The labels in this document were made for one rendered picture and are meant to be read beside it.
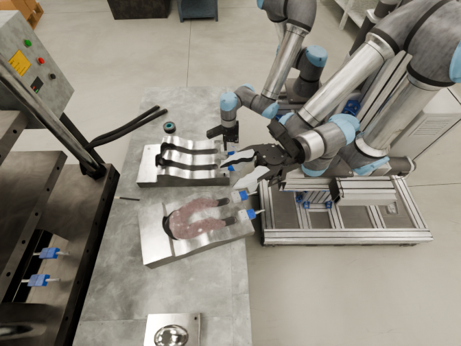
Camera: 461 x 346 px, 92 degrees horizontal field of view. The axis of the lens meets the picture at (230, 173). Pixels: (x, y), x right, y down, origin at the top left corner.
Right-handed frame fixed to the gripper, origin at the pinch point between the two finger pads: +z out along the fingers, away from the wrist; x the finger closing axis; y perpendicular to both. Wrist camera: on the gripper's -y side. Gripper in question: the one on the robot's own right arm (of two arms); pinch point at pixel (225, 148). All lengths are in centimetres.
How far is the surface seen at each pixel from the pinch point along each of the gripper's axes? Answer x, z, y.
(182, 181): -17.7, 5.2, -23.0
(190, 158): -5.0, 2.2, -19.4
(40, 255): -56, -1, -78
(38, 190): -31, -13, -81
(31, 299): -72, 3, -78
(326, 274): -54, 91, 76
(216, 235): -48.1, 2.2, -4.6
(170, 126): 27.6, 9.9, -36.0
